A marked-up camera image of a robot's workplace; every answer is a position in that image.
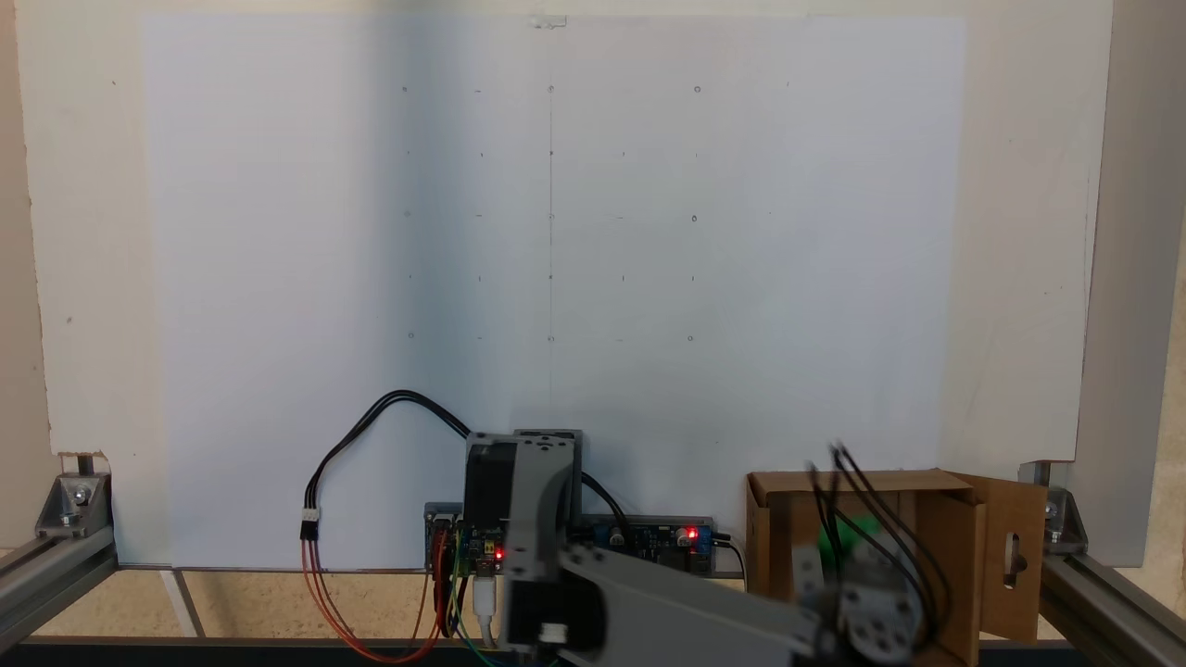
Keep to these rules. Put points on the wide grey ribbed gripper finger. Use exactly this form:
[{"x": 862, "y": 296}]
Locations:
[{"x": 869, "y": 554}]

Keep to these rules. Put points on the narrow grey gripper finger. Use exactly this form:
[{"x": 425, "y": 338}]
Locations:
[{"x": 808, "y": 574}]

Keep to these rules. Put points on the green die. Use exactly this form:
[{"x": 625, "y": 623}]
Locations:
[{"x": 857, "y": 530}]

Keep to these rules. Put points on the brown cardboard box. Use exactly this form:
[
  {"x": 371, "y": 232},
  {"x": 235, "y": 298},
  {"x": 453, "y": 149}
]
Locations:
[{"x": 964, "y": 556}]

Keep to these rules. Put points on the blue circuit board red light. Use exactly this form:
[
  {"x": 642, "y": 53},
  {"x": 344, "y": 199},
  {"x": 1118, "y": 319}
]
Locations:
[{"x": 662, "y": 542}]

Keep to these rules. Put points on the white usb plug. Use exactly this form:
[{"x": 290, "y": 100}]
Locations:
[{"x": 485, "y": 595}]

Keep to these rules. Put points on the large white paper sheet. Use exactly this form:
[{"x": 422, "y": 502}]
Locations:
[{"x": 278, "y": 278}]

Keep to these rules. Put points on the metal corner bracket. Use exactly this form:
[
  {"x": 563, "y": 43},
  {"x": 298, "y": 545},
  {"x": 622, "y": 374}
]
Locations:
[
  {"x": 74, "y": 505},
  {"x": 1064, "y": 523}
]

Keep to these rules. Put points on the grey aluminium frame rail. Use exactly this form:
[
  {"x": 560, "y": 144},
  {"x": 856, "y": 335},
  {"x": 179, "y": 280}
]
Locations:
[
  {"x": 1112, "y": 602},
  {"x": 46, "y": 574}
]

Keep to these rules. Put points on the grey aluminium frame post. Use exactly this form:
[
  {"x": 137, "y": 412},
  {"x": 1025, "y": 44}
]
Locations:
[{"x": 1126, "y": 278}]

